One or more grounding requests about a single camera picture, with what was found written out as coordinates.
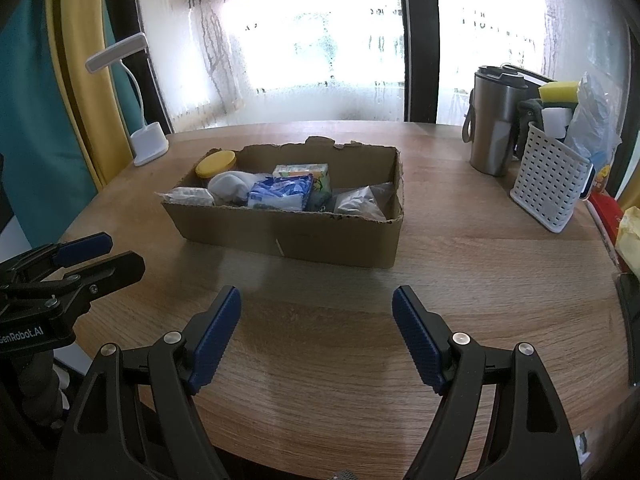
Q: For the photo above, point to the crumpled yellow wrapper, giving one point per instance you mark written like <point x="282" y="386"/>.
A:
<point x="630" y="240"/>

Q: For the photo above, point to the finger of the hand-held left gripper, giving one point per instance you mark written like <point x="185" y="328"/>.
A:
<point x="82" y="247"/>
<point x="110" y="270"/>

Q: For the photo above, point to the red box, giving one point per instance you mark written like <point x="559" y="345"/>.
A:
<point x="605" y="215"/>

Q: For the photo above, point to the clear plastic bag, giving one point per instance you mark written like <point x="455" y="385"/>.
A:
<point x="595" y="115"/>

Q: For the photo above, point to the yellow curtain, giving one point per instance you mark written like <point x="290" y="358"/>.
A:
<point x="85" y="70"/>

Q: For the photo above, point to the dark grey scrubber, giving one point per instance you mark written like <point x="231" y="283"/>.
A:
<point x="529" y="110"/>

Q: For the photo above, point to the white sponge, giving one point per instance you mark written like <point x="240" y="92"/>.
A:
<point x="556" y="121"/>

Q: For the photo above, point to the red can with yellow lid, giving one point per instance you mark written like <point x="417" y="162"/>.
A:
<point x="216" y="164"/>

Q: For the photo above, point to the teal curtain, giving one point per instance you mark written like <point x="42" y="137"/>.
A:
<point x="35" y="135"/>

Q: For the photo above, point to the clear snack zip bag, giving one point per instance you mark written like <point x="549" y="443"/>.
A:
<point x="360" y="200"/>

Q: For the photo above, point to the white towel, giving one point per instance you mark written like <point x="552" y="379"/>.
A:
<point x="227" y="185"/>

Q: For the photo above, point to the chick print tissue pack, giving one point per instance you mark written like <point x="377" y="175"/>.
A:
<point x="305" y="170"/>

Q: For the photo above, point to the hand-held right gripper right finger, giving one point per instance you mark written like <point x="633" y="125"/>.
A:
<point x="420" y="345"/>

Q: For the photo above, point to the cartoon print package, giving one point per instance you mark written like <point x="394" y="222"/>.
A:
<point x="602" y="177"/>

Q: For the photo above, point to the cardboard box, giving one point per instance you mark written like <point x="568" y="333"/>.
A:
<point x="300" y="240"/>

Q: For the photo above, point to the white perforated basket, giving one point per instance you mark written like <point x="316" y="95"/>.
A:
<point x="547" y="180"/>

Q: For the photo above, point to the steel tumbler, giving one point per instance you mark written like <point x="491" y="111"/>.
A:
<point x="490" y="125"/>

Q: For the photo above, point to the white desk lamp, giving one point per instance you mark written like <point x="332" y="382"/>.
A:
<point x="150" y="145"/>

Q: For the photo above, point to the black window frame post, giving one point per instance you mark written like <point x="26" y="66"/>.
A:
<point x="417" y="35"/>

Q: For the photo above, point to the blue tissue pack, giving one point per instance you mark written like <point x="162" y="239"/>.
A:
<point x="280" y="192"/>

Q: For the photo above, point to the bag of cotton swabs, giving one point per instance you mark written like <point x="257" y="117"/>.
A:
<point x="190" y="195"/>

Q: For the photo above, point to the yellow sponge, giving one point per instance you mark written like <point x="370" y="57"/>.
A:
<point x="557" y="92"/>

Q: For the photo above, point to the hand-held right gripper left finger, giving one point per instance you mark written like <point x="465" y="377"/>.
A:
<point x="215" y="340"/>

